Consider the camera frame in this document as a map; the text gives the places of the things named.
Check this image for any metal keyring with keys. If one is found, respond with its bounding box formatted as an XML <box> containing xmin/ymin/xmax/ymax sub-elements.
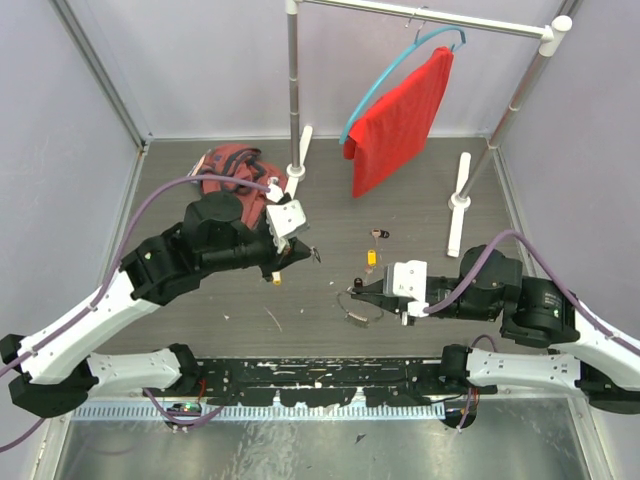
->
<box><xmin>336</xmin><ymin>290</ymin><xmax>384</xmax><ymax>328</ymax></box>

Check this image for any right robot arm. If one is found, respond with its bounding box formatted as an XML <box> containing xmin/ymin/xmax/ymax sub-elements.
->
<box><xmin>349</xmin><ymin>246</ymin><xmax>639</xmax><ymax>415</ymax></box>

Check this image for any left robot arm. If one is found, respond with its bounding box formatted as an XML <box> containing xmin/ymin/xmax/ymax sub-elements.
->
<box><xmin>1</xmin><ymin>192</ymin><xmax>312</xmax><ymax>418</ymax></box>

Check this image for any brown tag key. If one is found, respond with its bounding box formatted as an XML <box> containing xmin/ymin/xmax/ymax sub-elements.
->
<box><xmin>371</xmin><ymin>229</ymin><xmax>390</xmax><ymax>239</ymax></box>

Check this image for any crumpled maroon shirt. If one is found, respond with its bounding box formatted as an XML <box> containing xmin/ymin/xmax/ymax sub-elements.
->
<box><xmin>189</xmin><ymin>143</ymin><xmax>287</xmax><ymax>229</ymax></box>

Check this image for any red cloth on hanger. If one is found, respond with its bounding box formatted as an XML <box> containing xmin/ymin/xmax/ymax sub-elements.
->
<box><xmin>343</xmin><ymin>47</ymin><xmax>454</xmax><ymax>198</ymax></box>

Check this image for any teal clothes hanger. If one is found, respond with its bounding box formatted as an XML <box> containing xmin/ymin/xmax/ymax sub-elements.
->
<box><xmin>339</xmin><ymin>21</ymin><xmax>467</xmax><ymax>145</ymax></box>

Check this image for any white metal clothes rack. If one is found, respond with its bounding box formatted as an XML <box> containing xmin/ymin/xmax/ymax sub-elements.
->
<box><xmin>275</xmin><ymin>0</ymin><xmax>573</xmax><ymax>258</ymax></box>

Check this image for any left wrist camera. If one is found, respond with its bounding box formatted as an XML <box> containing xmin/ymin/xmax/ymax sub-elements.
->
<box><xmin>265</xmin><ymin>183</ymin><xmax>310</xmax><ymax>252</ymax></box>

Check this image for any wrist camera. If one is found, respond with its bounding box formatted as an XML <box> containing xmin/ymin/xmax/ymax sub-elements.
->
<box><xmin>265</xmin><ymin>183</ymin><xmax>310</xmax><ymax>252</ymax></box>
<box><xmin>383</xmin><ymin>260</ymin><xmax>429</xmax><ymax>326</ymax></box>

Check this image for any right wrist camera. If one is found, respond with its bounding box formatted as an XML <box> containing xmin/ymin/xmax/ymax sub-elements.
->
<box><xmin>383</xmin><ymin>260</ymin><xmax>429</xmax><ymax>326</ymax></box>

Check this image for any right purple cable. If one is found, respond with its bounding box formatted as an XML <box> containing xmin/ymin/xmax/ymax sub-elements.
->
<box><xmin>424</xmin><ymin>229</ymin><xmax>640</xmax><ymax>351</ymax></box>

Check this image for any purple cable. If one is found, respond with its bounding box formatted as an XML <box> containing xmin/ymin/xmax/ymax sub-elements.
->
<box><xmin>424</xmin><ymin>229</ymin><xmax>640</xmax><ymax>351</ymax></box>
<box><xmin>0</xmin><ymin>174</ymin><xmax>274</xmax><ymax>449</ymax></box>

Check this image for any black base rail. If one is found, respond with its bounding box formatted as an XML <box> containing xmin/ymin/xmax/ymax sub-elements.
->
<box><xmin>189</xmin><ymin>356</ymin><xmax>451</xmax><ymax>407</ymax></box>

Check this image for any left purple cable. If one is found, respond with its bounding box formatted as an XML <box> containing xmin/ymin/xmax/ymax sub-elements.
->
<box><xmin>0</xmin><ymin>174</ymin><xmax>274</xmax><ymax>449</ymax></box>

